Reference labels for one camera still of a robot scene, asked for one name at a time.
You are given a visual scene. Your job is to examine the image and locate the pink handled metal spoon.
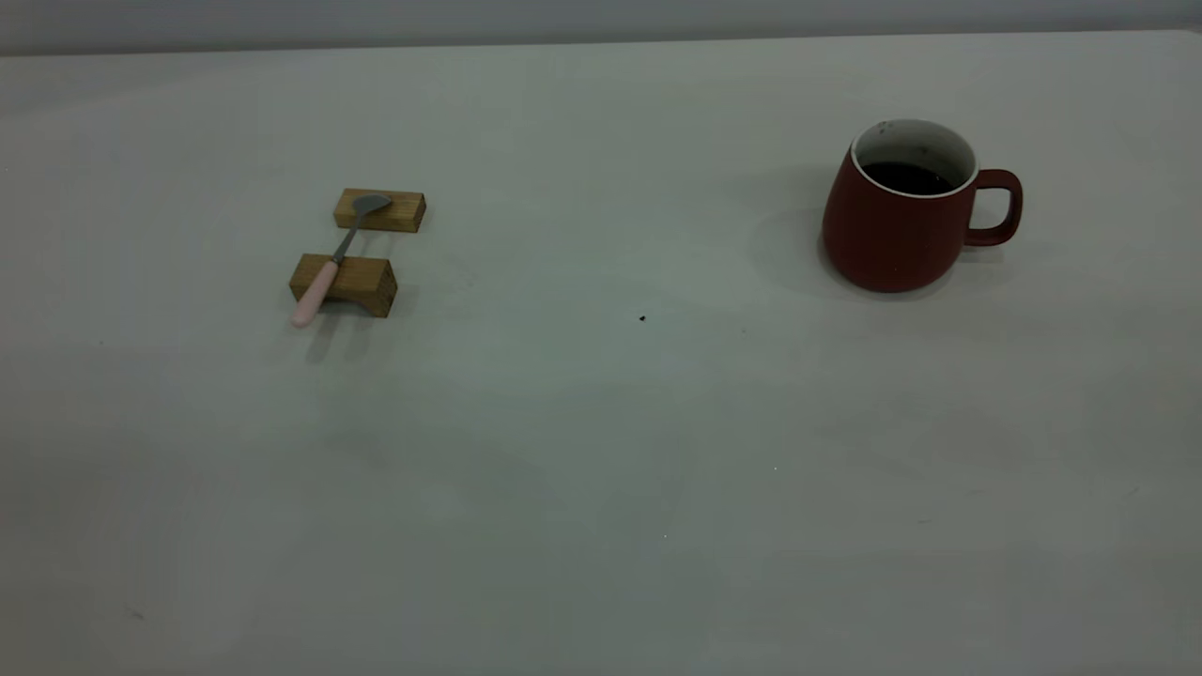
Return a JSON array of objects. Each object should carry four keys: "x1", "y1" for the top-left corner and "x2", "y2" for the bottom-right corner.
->
[{"x1": 290, "y1": 193, "x2": 393, "y2": 329}]

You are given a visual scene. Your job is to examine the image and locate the red ceramic mug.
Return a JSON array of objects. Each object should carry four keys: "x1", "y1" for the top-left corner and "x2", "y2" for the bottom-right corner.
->
[{"x1": 822, "y1": 118, "x2": 1024, "y2": 294}]

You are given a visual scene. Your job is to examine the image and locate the dark coffee liquid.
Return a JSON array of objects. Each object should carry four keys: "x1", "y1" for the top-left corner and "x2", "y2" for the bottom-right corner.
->
[{"x1": 861, "y1": 161, "x2": 955, "y2": 197}]

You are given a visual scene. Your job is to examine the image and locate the flat wooden block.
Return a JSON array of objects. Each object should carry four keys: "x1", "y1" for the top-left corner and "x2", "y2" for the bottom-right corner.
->
[{"x1": 333, "y1": 188, "x2": 427, "y2": 234}]

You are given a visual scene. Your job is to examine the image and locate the arched wooden block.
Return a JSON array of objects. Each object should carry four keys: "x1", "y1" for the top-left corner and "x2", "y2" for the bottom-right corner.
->
[{"x1": 288, "y1": 253, "x2": 399, "y2": 318}]

